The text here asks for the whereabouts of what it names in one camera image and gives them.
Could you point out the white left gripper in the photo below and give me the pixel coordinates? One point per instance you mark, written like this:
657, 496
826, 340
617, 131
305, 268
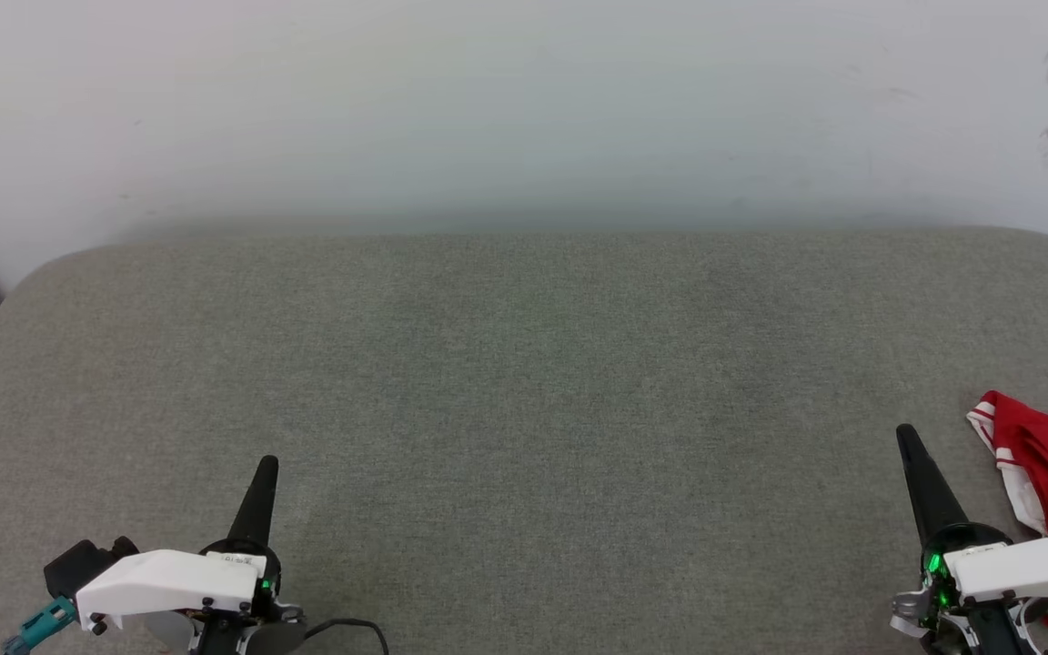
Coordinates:
169, 582

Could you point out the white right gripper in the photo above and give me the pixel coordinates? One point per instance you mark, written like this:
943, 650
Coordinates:
1015, 569

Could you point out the grey-green fabric sofa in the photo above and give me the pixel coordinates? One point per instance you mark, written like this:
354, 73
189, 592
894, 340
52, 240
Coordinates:
524, 409

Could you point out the teal left camera connector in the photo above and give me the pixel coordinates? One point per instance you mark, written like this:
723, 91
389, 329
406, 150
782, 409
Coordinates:
42, 626

